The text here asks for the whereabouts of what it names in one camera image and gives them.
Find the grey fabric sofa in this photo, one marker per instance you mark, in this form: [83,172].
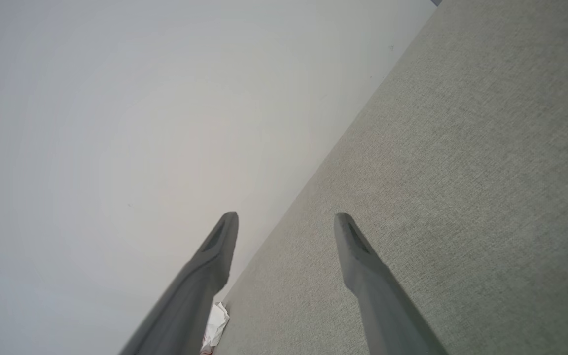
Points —
[461,172]

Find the red white basketball jersey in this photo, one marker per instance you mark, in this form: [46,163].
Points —
[215,323]

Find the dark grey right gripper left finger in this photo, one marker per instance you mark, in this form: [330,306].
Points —
[200,291]

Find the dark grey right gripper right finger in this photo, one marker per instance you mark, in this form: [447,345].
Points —
[382,305]

